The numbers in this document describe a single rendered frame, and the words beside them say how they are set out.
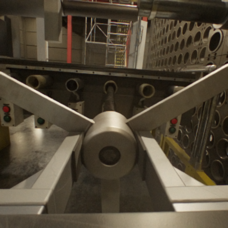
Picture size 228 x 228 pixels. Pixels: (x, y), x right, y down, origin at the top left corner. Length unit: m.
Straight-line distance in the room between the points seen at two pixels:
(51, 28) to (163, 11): 0.66
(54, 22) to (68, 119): 0.94
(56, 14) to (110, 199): 1.00
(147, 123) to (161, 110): 0.02
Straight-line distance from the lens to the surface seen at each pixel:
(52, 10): 1.09
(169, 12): 1.18
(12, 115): 0.96
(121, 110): 0.91
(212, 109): 1.04
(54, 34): 1.06
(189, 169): 1.21
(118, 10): 1.13
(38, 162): 1.85
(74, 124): 0.16
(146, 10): 1.15
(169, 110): 0.16
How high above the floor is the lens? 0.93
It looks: 14 degrees down
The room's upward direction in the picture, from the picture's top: 5 degrees clockwise
